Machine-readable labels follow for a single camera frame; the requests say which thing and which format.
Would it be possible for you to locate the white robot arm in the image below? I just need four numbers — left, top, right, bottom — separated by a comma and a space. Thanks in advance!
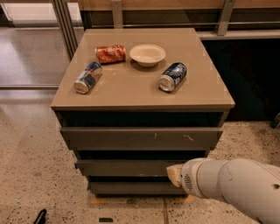
166, 158, 280, 224

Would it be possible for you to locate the metal bracket right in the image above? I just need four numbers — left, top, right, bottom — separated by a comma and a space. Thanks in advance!
215, 0, 236, 36

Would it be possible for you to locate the white paper bowl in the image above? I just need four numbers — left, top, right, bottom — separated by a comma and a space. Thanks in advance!
129, 44, 166, 67

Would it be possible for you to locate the metal bracket centre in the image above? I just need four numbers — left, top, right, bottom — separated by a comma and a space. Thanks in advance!
111, 0, 123, 29

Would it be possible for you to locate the grey drawer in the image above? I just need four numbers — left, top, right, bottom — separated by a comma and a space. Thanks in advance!
60, 127, 222, 151
76, 160, 186, 177
89, 182, 186, 195

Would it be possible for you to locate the grey top drawer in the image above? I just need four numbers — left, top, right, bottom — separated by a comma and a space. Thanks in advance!
60, 127, 222, 151

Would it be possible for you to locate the metal frame post left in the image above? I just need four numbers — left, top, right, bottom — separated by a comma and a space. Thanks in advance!
52, 0, 78, 60

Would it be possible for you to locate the blue pepsi can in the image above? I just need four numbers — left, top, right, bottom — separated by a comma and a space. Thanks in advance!
158, 62, 187, 92

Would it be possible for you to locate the crushed orange soda can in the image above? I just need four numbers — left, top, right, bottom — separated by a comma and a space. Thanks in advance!
94, 45, 126, 64

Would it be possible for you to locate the grey drawer cabinet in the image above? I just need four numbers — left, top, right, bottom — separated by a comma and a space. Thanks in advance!
51, 28, 235, 186

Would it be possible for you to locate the blue silver energy drink can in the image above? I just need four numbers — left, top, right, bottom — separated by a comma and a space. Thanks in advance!
73, 61, 102, 95

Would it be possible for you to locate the metal bracket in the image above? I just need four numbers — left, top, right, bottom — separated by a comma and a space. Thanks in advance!
111, 0, 123, 29
215, 0, 236, 36

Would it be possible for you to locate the black object on floor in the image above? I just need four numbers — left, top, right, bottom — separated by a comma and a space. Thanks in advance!
33, 209, 46, 224

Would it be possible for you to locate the grey middle drawer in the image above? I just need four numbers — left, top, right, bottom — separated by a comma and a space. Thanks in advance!
76, 160, 186, 177

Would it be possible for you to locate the grey bottom drawer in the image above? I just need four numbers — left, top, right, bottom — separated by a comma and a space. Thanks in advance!
89, 182, 186, 195

